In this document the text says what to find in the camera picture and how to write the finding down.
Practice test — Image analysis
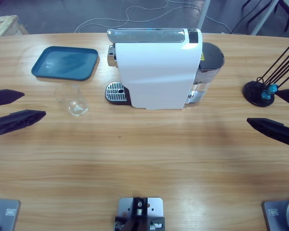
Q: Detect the clear drinking glass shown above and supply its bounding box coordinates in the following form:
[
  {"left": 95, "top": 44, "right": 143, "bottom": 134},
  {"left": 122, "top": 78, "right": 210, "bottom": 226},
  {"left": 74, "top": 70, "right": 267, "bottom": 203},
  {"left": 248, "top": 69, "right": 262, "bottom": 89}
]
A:
[{"left": 54, "top": 83, "right": 90, "bottom": 118}]

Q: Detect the white capsule coffee machine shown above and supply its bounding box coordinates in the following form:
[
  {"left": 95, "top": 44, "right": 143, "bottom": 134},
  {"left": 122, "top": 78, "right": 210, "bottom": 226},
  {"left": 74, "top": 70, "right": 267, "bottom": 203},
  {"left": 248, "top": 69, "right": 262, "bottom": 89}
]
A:
[{"left": 105, "top": 27, "right": 225, "bottom": 111}]

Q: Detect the teal plastic tray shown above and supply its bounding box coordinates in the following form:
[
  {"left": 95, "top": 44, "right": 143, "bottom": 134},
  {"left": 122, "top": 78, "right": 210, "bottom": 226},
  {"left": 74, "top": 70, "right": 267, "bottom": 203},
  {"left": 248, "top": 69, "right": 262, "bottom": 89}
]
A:
[{"left": 30, "top": 46, "right": 101, "bottom": 82}]

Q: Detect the wooden crate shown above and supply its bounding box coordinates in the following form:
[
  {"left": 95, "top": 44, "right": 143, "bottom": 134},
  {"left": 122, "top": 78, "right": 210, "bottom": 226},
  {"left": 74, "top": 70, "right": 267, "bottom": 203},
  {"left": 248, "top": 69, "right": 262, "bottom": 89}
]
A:
[{"left": 0, "top": 14, "right": 29, "bottom": 38}]

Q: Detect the black wire capsule holder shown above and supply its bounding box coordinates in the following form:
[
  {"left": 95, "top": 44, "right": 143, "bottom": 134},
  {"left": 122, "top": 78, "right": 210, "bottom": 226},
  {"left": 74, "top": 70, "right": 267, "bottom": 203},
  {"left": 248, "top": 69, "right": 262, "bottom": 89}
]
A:
[{"left": 242, "top": 39, "right": 289, "bottom": 108}]

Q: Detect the white metal table frame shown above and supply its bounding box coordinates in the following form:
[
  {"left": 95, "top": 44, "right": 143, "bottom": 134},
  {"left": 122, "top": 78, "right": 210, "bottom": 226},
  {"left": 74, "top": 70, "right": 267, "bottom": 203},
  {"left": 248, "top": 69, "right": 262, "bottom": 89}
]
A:
[{"left": 251, "top": 0, "right": 280, "bottom": 36}]

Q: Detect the black power cable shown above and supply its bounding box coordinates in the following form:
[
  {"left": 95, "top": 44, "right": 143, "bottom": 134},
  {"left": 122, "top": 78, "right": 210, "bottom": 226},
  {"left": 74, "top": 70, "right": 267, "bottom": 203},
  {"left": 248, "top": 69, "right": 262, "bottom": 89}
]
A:
[{"left": 230, "top": 0, "right": 264, "bottom": 34}]

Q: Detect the white metal frame post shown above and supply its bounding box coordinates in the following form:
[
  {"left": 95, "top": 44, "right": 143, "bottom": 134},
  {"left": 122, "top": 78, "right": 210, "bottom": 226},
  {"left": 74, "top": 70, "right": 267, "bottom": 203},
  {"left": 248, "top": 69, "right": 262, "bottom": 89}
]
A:
[{"left": 197, "top": 0, "right": 211, "bottom": 31}]

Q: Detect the white floor cable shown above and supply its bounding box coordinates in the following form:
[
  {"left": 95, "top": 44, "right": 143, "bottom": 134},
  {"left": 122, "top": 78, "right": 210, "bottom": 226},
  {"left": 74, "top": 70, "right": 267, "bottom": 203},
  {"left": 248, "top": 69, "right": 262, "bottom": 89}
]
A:
[{"left": 74, "top": 0, "right": 232, "bottom": 34}]

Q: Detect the grey camera mount plate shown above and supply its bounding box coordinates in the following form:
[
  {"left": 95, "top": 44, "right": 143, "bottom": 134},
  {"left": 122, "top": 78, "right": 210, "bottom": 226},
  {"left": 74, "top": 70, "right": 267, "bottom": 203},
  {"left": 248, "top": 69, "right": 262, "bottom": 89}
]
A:
[{"left": 115, "top": 196, "right": 166, "bottom": 231}]

